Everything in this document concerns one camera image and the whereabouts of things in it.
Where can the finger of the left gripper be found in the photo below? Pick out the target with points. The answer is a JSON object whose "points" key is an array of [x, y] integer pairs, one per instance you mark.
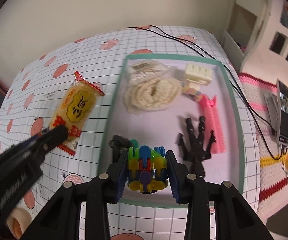
{"points": [[41, 144]]}

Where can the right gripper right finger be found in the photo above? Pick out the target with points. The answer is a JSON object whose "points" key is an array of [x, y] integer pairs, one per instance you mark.
{"points": [[234, 217]]}

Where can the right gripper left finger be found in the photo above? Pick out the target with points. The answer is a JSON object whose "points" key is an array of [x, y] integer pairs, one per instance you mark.
{"points": [[59, 218]]}

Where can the yellow snack cracker packet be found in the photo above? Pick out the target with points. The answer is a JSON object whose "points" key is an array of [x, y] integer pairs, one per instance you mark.
{"points": [[74, 109]]}

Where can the black toy car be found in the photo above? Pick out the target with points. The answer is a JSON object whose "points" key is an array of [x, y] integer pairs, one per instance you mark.
{"points": [[117, 144]]}

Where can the pink hair roller clip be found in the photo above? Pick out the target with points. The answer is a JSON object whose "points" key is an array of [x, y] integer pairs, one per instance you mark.
{"points": [[209, 110]]}

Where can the rainbow pipe cleaner loop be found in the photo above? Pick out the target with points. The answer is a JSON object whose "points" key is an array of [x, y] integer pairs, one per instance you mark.
{"points": [[192, 89]]}

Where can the clear bag of beads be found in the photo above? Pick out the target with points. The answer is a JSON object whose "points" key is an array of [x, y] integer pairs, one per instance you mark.
{"points": [[145, 69]]}

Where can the cream plastic rack piece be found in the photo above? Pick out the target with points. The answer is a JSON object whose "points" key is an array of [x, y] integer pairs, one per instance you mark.
{"points": [[197, 75]]}

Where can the person's left hand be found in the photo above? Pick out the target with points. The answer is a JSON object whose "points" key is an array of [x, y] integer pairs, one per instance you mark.
{"points": [[18, 221]]}

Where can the fruit pattern grid tablecloth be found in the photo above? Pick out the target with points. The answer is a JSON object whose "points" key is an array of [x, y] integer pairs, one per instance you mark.
{"points": [[59, 219]]}

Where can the pink yellow crochet mat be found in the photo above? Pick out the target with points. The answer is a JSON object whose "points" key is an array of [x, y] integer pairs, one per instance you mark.
{"points": [[273, 194]]}

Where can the grey phone stand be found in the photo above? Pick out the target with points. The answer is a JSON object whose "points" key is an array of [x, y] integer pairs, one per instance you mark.
{"points": [[273, 111]]}

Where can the teal rimmed white tray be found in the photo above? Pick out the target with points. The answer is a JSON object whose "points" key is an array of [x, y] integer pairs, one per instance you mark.
{"points": [[163, 127]]}

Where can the smartphone on stand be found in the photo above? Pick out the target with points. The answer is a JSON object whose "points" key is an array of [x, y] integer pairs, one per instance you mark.
{"points": [[282, 99]]}

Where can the white cutout shelf unit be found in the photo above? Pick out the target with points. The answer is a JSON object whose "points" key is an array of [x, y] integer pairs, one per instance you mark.
{"points": [[255, 37]]}

